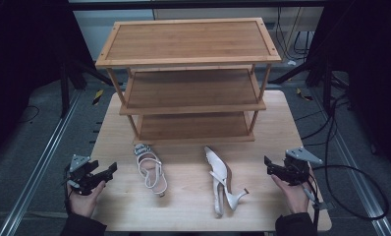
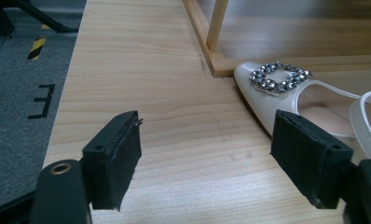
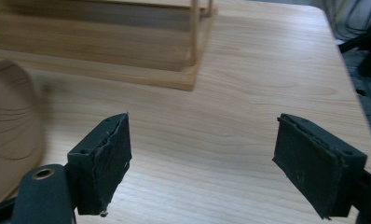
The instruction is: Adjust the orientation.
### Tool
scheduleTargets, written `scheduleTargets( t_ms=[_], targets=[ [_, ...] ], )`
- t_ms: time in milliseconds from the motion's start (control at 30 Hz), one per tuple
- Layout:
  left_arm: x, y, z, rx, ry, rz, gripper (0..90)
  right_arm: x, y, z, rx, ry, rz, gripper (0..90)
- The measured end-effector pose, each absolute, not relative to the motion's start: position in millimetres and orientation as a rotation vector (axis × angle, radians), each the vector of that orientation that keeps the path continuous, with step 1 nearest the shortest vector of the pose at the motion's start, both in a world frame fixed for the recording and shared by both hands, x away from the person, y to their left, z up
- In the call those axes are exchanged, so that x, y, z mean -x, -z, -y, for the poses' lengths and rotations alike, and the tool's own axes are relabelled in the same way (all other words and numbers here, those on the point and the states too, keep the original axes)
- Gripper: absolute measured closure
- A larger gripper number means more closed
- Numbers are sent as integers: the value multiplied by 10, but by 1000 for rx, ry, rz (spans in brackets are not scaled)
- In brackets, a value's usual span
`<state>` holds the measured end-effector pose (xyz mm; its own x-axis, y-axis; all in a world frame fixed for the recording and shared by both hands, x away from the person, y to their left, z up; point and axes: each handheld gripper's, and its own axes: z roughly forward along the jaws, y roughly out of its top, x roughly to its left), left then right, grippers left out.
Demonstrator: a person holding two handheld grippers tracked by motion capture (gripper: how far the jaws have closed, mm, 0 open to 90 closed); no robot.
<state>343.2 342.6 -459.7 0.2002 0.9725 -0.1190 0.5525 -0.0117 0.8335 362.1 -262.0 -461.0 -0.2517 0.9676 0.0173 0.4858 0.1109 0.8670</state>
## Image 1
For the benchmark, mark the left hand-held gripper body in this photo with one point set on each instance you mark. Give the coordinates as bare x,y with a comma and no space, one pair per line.
83,179

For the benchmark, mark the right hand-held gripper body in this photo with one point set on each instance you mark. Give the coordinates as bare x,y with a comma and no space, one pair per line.
298,168

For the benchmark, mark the person's left hand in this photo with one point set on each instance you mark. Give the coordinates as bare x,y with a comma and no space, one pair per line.
84,202

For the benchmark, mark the person's right hand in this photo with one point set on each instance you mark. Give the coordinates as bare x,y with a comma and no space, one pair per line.
293,196

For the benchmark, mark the white high-heeled shoe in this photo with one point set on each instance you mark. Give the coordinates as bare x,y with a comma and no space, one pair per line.
220,178

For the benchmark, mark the yellow and black tape strip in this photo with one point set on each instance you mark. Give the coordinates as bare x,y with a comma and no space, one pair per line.
304,95
98,96

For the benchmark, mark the black metal stand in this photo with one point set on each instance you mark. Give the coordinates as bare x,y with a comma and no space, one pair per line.
327,85
65,88

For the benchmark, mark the wooden three-tier shoe rack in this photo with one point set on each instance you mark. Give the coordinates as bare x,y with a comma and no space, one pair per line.
190,42

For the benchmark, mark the metal floor rail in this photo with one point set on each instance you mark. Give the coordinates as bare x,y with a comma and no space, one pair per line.
357,164
39,164

